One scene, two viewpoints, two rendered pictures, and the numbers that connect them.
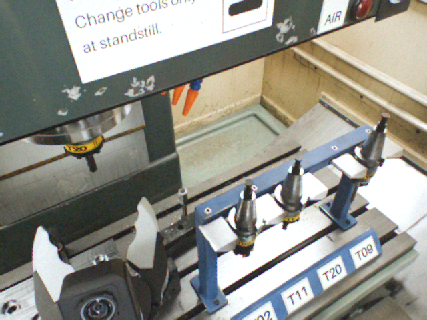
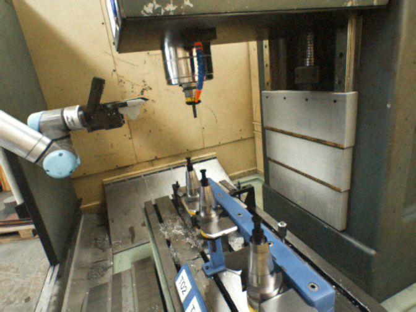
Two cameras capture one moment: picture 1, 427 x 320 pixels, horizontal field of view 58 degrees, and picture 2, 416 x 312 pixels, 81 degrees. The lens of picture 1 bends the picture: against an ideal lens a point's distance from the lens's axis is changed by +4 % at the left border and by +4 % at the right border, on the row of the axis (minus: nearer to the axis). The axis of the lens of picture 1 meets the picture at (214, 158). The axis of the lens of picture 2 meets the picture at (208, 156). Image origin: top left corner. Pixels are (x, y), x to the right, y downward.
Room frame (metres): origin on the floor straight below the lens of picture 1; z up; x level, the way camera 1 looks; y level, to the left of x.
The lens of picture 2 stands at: (0.60, -0.64, 1.52)
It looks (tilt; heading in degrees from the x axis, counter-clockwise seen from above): 18 degrees down; 102
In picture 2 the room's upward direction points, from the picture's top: 8 degrees counter-clockwise
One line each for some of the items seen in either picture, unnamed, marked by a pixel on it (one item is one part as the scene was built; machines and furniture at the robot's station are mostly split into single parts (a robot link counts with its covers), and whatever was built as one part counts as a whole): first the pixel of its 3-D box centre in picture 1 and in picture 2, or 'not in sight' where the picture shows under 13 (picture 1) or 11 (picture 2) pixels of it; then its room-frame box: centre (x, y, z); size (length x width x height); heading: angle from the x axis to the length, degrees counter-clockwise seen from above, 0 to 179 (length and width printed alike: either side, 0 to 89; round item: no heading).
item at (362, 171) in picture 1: (350, 167); (243, 260); (0.56, -0.29, 1.21); 0.07 x 0.05 x 0.01; 31
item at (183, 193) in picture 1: (184, 204); (282, 238); (0.66, 0.09, 0.96); 0.03 x 0.03 x 0.13
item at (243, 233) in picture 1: (245, 221); (195, 196); (0.42, -0.06, 1.21); 0.06 x 0.06 x 0.03
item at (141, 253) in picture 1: (149, 243); (132, 110); (0.22, 0.07, 1.45); 0.09 x 0.03 x 0.06; 176
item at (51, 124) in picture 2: not in sight; (52, 123); (-0.03, 0.03, 1.44); 0.11 x 0.08 x 0.09; 20
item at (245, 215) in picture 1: (246, 207); (192, 181); (0.42, -0.06, 1.26); 0.04 x 0.04 x 0.07
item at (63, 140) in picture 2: not in sight; (63, 153); (-0.02, 0.02, 1.34); 0.11 x 0.08 x 0.11; 128
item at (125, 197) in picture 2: not in sight; (177, 200); (0.04, 0.75, 0.75); 0.89 x 0.67 x 0.26; 31
